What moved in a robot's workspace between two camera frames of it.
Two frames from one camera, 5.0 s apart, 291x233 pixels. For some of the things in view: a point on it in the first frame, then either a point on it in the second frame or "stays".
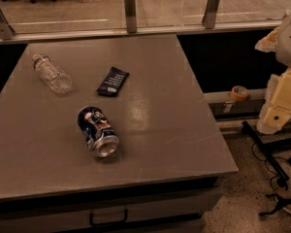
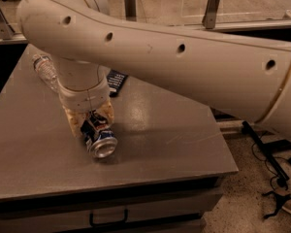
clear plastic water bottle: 51,74 stays
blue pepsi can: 101,137 stays
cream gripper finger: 269,43 → 87,100
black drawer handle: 91,221 stays
